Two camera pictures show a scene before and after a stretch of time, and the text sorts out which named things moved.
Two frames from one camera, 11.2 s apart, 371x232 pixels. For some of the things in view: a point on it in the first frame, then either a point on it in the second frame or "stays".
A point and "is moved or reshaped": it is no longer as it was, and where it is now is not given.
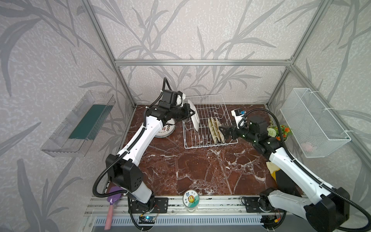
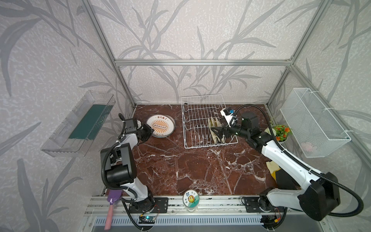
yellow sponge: [284, 182] stays
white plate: [195, 117] is moved or reshaped
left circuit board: [147, 220] stays
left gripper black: [187, 108] → [149, 130]
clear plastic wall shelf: [76, 135] stays
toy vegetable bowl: [273, 131] stays
